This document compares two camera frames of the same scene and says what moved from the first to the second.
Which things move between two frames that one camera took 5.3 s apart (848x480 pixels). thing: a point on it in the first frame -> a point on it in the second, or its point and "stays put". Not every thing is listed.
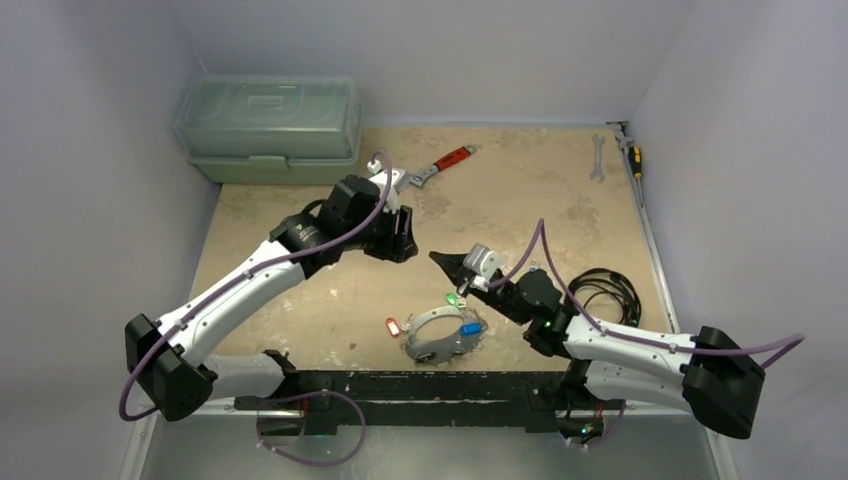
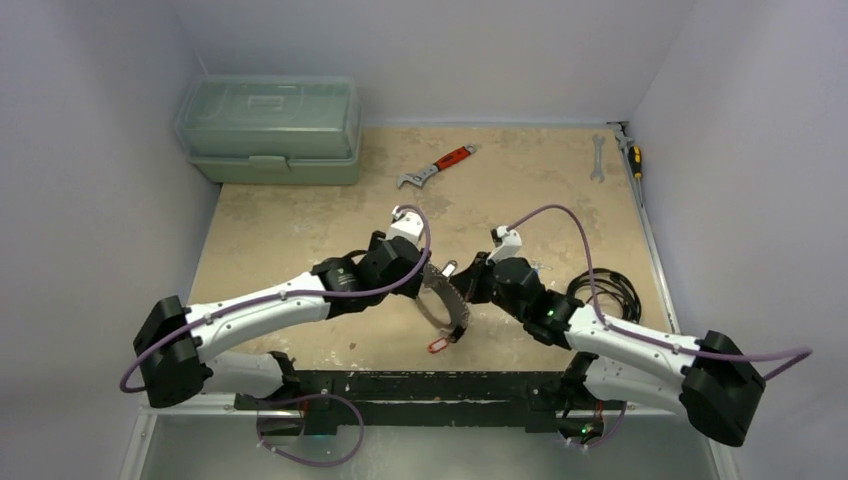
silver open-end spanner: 598,173 stays put
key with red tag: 392,327 -> 437,344
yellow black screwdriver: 635,161 stays put
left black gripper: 399,244 -> 410,287
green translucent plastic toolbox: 271,129 stays put
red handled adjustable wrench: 418,178 stays put
